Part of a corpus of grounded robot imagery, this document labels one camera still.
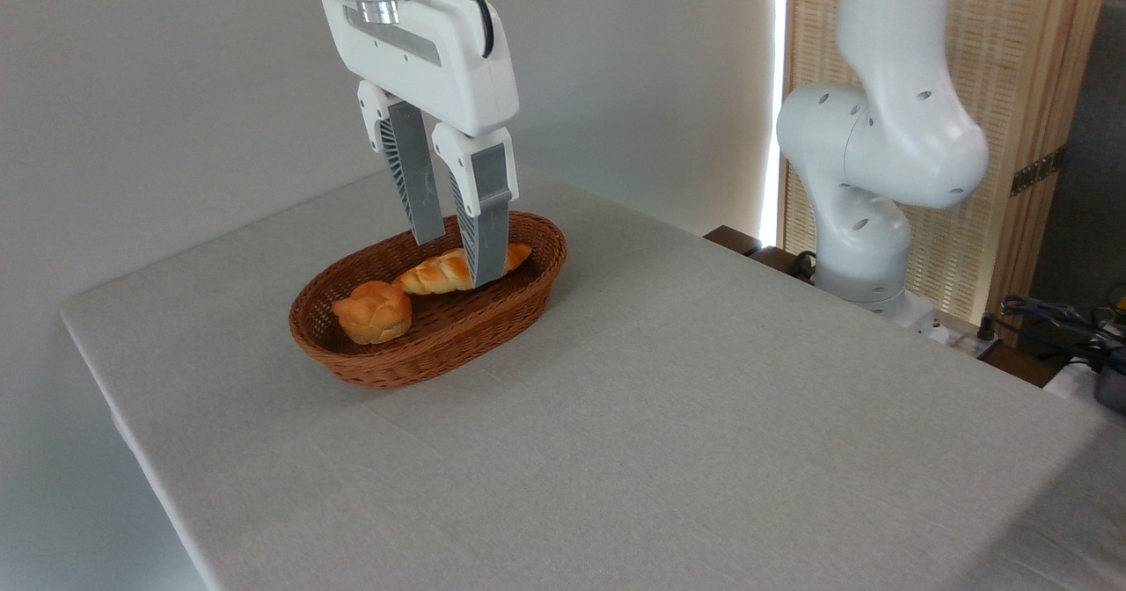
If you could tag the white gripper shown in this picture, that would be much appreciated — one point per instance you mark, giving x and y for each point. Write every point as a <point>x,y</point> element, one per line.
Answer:
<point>431,68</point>

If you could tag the long braided bread loaf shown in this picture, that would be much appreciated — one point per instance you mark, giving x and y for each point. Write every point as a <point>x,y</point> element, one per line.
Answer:
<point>435,274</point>

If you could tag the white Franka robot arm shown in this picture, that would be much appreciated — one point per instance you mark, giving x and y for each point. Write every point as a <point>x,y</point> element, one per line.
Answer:
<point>888,134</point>

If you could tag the round golden bread bun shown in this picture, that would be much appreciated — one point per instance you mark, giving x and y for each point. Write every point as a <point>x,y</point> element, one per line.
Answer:
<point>374,311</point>

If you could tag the brown wicker oval basket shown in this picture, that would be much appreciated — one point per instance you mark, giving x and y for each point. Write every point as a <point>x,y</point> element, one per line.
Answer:
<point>457,336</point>

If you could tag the dark brown wooden board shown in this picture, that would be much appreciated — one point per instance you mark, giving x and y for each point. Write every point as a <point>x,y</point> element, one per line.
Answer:
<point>734,239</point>

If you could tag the grey tablecloth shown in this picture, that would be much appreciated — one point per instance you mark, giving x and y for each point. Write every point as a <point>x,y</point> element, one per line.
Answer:
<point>704,485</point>

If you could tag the wooden bamboo folding screen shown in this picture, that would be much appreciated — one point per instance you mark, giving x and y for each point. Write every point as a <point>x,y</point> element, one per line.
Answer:
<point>1029,90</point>

